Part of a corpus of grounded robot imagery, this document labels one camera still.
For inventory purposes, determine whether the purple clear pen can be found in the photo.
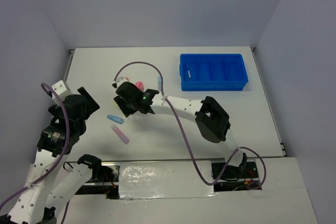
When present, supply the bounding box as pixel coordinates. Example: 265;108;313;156
186;64;192;81

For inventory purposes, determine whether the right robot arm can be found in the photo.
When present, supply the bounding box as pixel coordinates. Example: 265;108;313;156
112;80;247;177

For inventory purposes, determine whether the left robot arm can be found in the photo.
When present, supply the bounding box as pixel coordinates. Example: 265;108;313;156
1;83;103;223

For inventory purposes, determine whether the pink lid clip jar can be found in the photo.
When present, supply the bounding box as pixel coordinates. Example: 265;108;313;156
135;81;144;92

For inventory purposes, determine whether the pink purple highlighter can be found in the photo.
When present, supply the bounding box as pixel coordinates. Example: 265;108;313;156
111;124;130;144

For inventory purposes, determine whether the light blue eraser stick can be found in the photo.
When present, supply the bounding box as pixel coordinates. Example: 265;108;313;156
157;76;162;90

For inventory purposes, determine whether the blue plastic compartment tray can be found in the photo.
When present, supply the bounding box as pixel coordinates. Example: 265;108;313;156
180;54;248;91

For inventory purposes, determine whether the silver foil tape sheet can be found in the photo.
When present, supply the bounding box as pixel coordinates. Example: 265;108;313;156
119;161;215;199

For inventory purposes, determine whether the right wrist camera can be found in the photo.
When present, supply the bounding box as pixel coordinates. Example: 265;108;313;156
112;77;128;89

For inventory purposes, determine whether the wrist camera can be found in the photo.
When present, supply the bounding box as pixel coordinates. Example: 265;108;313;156
51;80;72;101
112;77;128;89

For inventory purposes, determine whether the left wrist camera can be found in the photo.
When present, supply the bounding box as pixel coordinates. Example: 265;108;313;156
51;80;72;101

